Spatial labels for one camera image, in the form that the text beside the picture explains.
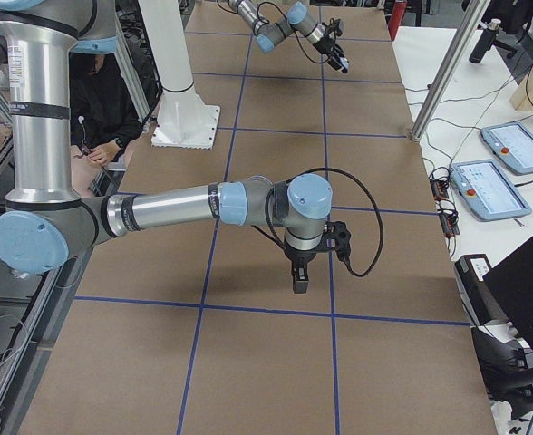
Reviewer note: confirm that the black laptop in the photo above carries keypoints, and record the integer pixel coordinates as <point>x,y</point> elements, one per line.
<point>511,284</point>

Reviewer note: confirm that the black water bottle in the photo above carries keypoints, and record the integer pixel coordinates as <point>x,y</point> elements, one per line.
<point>486,40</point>

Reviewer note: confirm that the far teach pendant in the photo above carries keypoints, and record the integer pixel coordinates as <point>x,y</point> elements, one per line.
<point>512,143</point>

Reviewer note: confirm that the teach pendant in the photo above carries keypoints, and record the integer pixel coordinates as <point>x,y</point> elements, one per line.
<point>512,143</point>
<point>487,191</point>

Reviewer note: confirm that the near teach pendant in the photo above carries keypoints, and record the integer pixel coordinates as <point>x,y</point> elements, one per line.
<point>487,191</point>

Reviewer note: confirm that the red cylinder tube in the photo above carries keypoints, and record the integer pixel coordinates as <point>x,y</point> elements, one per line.
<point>395,19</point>

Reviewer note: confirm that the black computer box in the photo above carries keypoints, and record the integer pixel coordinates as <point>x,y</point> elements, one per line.
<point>470,271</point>

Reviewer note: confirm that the aluminium frame post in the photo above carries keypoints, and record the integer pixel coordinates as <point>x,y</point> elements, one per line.
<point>450,61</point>

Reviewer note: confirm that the blue call bell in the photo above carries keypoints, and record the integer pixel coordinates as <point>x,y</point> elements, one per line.
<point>344,65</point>

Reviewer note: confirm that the seated person in black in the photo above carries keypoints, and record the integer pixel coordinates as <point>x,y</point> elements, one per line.
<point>105,127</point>

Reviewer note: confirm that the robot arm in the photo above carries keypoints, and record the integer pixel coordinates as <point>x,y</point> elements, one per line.
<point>47,222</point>
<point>275,22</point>

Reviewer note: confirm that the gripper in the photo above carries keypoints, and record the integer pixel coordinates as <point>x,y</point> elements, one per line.
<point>327,47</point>
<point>300,256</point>

